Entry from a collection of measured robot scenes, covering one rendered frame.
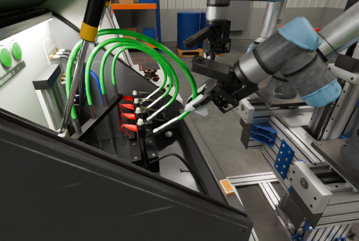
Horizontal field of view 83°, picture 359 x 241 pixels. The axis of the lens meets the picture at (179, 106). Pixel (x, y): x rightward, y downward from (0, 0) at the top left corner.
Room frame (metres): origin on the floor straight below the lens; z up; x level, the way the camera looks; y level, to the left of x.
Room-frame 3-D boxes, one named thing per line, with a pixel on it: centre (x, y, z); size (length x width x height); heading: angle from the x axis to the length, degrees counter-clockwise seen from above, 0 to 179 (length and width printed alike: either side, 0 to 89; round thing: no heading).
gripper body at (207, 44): (0.79, -0.14, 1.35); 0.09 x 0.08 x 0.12; 105
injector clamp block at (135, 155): (0.71, 0.17, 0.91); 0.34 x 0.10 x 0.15; 15
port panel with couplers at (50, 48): (0.75, 0.45, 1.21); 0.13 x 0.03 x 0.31; 15
